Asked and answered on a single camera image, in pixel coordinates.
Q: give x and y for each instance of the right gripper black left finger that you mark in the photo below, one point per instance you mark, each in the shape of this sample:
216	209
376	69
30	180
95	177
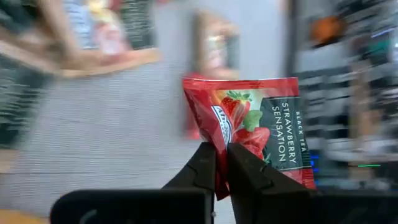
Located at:
202	174

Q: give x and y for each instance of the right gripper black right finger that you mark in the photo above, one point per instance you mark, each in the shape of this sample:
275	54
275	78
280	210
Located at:
248	177

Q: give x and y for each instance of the red strawberry tea packet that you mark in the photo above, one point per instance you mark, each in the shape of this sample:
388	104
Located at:
190	124
248	118

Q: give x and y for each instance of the grey woven placemat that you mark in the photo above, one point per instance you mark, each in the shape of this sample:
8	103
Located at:
93	130

